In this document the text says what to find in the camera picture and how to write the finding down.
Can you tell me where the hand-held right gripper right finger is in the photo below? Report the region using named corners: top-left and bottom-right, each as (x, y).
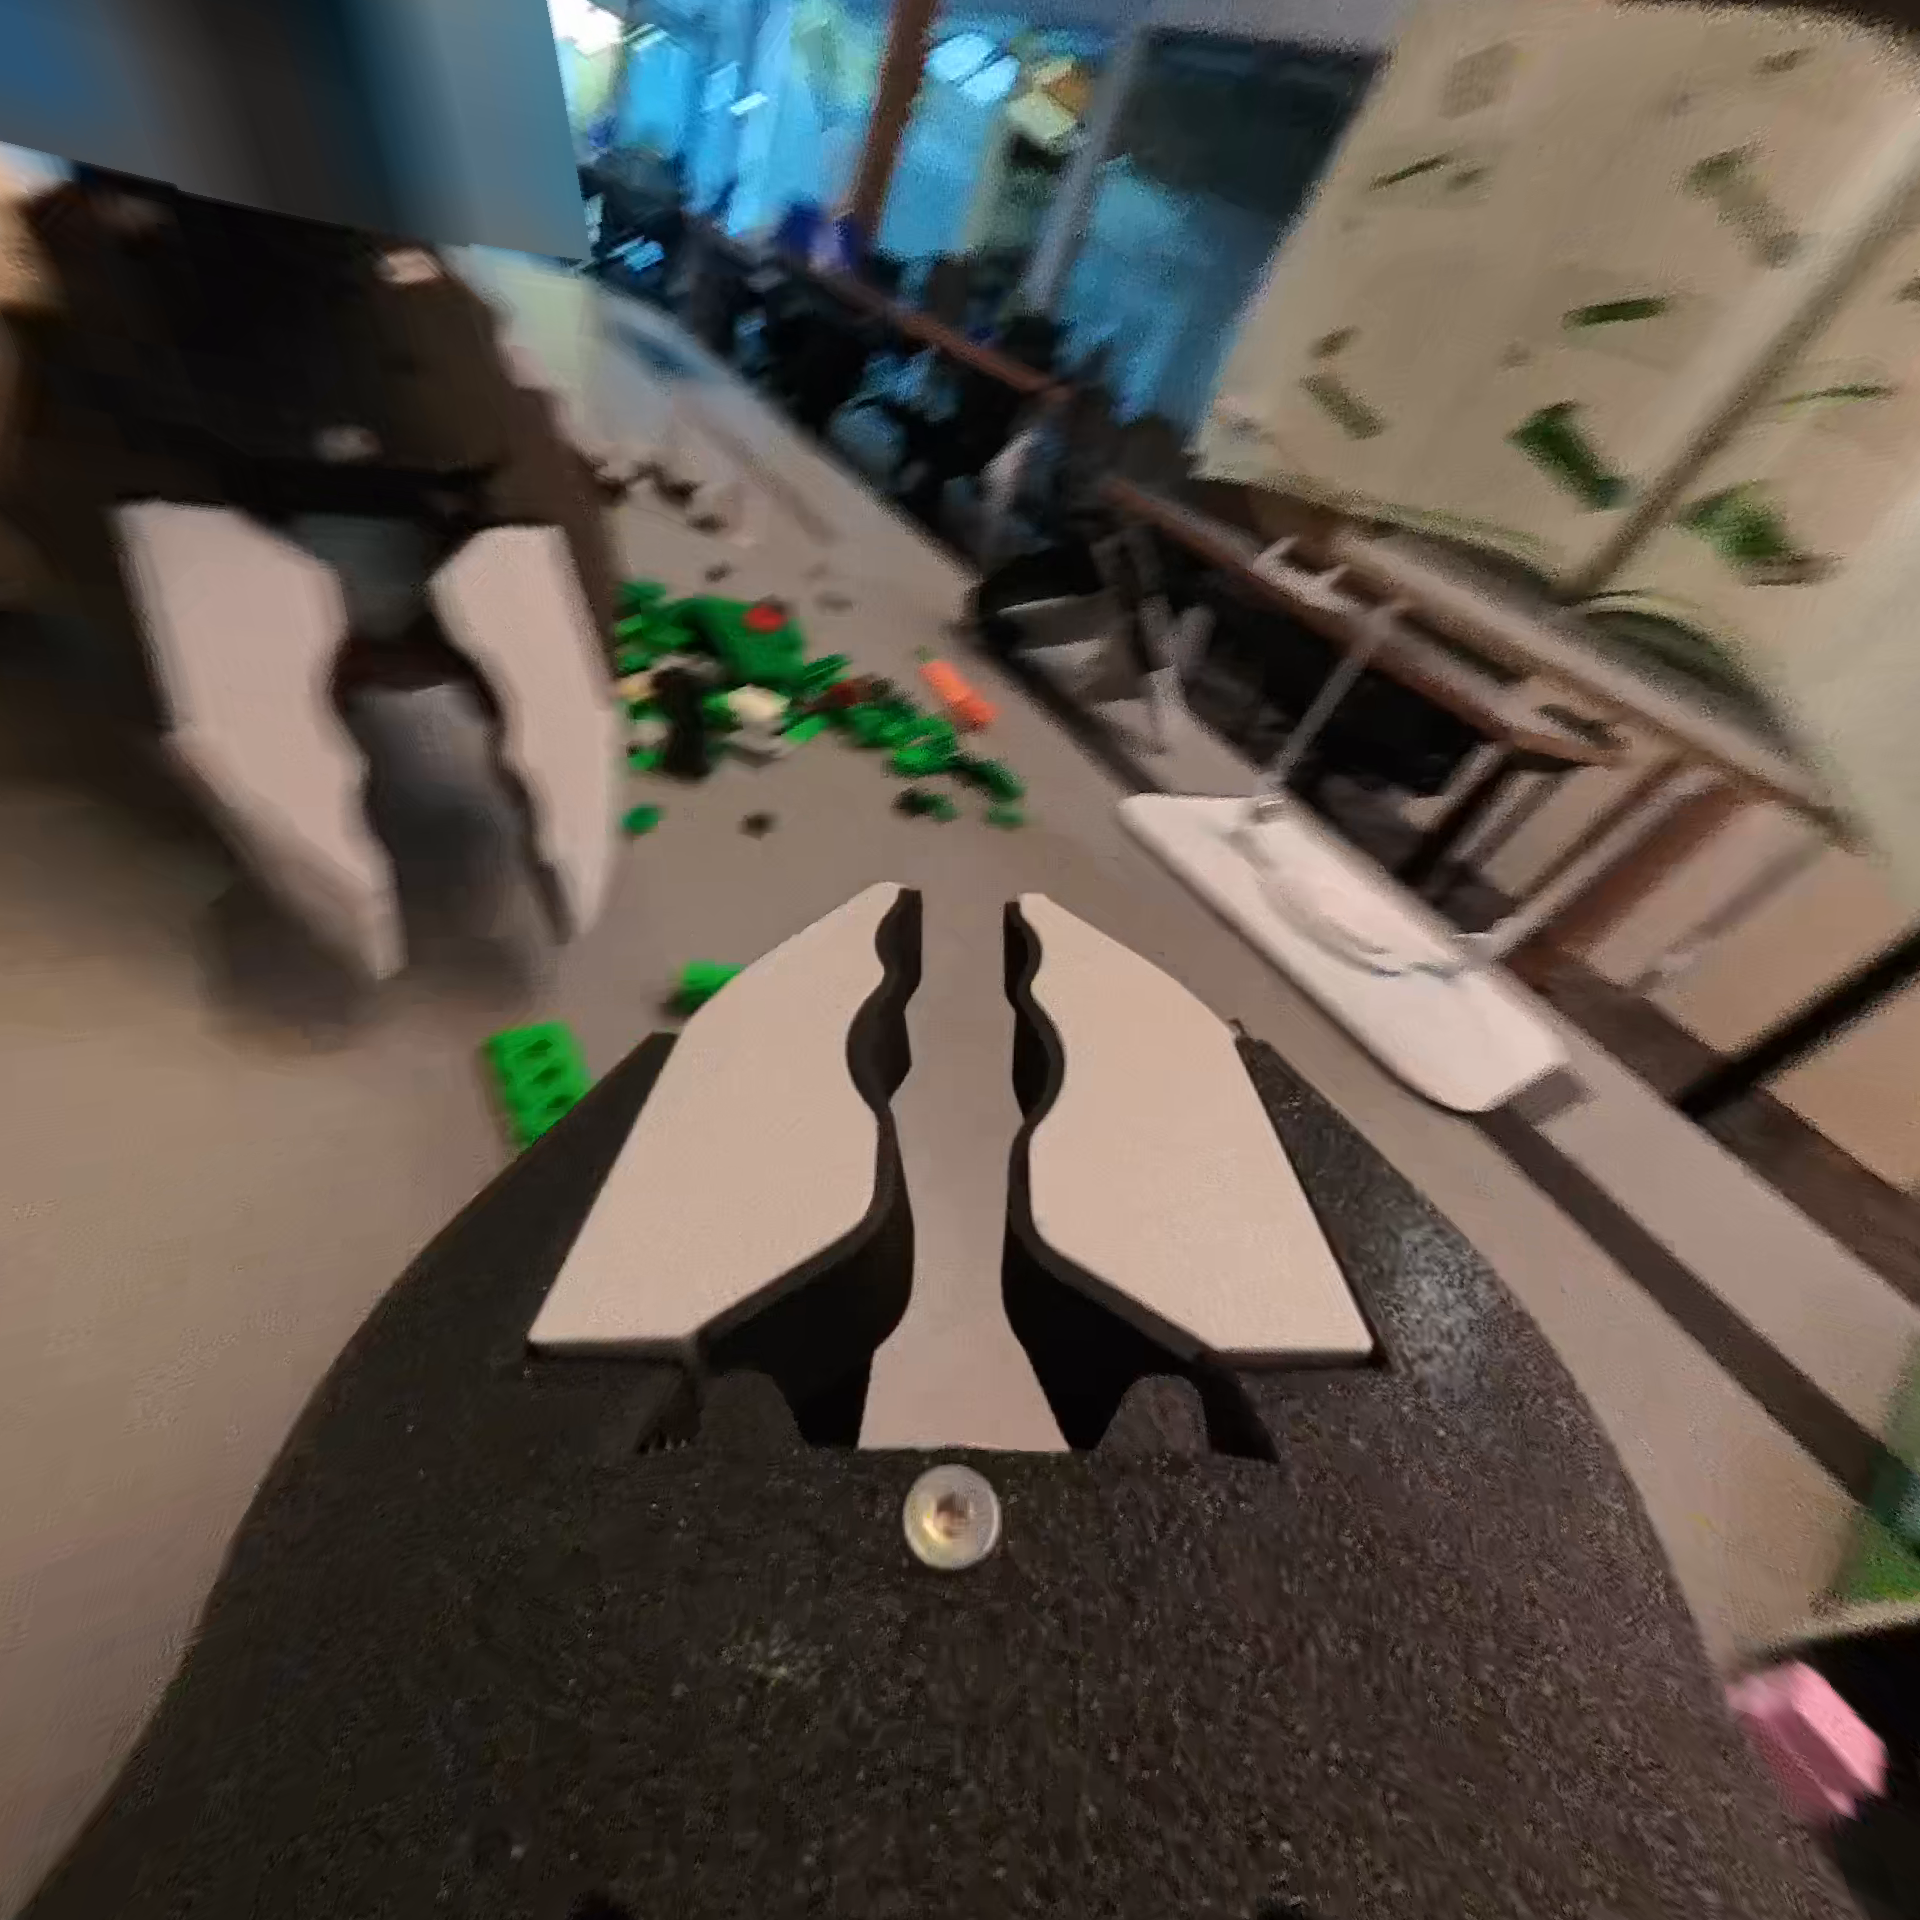
top-left (1001, 892), bottom-right (1377, 1396)

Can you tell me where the long wooden desk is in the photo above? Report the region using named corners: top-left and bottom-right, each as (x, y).
top-left (1101, 470), bottom-right (1864, 976)

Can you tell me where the green lego box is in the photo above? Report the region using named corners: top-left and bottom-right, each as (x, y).
top-left (1809, 1371), bottom-right (1920, 1660)

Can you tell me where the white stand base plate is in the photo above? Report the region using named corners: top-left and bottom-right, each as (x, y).
top-left (1117, 568), bottom-right (1576, 1116)

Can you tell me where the wooden pillar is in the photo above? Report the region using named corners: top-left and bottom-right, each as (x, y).
top-left (843, 0), bottom-right (945, 225)

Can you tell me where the green holed lego plate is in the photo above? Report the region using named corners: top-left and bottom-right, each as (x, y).
top-left (480, 1019), bottom-right (597, 1150)

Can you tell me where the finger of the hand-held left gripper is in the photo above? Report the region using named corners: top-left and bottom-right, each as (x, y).
top-left (116, 503), bottom-right (407, 980)
top-left (432, 526), bottom-right (625, 944)

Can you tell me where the open instruction booklet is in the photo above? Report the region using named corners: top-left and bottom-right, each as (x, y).
top-left (1192, 0), bottom-right (1920, 840)

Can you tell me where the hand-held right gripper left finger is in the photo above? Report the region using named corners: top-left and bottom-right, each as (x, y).
top-left (527, 880), bottom-right (921, 1396)

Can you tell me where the pile of loose lego pieces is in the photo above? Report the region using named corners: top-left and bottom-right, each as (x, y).
top-left (615, 575), bottom-right (1029, 830)

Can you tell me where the pink lego figure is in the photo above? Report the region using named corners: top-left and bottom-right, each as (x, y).
top-left (1727, 1662), bottom-right (1893, 1823)

